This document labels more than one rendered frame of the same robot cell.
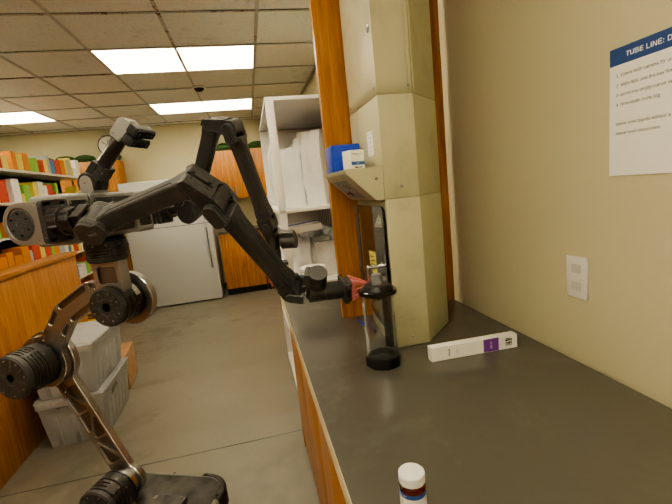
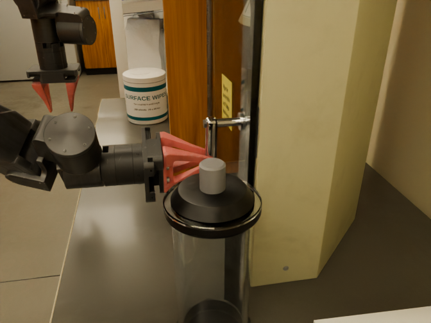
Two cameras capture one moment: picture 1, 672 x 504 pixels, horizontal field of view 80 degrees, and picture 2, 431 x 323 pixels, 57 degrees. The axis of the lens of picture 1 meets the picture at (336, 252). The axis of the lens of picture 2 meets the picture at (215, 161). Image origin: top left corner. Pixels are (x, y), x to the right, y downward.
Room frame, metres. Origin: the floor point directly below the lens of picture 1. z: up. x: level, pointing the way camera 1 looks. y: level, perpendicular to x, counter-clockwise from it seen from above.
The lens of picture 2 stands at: (0.75, -0.11, 1.40)
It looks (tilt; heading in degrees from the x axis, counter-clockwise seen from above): 27 degrees down; 1
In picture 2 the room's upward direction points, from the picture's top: straight up
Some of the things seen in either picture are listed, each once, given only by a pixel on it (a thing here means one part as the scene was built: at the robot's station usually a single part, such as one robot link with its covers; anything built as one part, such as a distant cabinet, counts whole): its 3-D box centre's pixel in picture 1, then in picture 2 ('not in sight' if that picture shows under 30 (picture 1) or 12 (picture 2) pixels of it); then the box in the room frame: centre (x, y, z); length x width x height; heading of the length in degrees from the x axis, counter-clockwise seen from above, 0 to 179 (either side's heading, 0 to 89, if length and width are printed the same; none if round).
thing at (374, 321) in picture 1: (380, 324); (212, 272); (1.11, -0.11, 1.06); 0.11 x 0.11 x 0.21
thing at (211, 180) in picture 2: (376, 285); (212, 190); (1.11, -0.11, 1.18); 0.09 x 0.09 x 0.07
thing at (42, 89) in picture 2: not in sight; (54, 91); (1.59, 0.26, 1.14); 0.07 x 0.07 x 0.09; 12
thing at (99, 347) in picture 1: (80, 355); not in sight; (2.67, 1.83, 0.49); 0.60 x 0.42 x 0.33; 11
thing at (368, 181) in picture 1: (351, 186); not in sight; (1.36, -0.08, 1.46); 0.32 x 0.12 x 0.10; 11
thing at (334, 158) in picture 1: (343, 159); not in sight; (1.44, -0.06, 1.56); 0.10 x 0.10 x 0.09; 11
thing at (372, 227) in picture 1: (373, 263); (228, 102); (1.37, -0.13, 1.19); 0.30 x 0.01 x 0.40; 11
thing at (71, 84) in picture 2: not in sight; (62, 90); (1.60, 0.24, 1.14); 0.07 x 0.07 x 0.09; 12
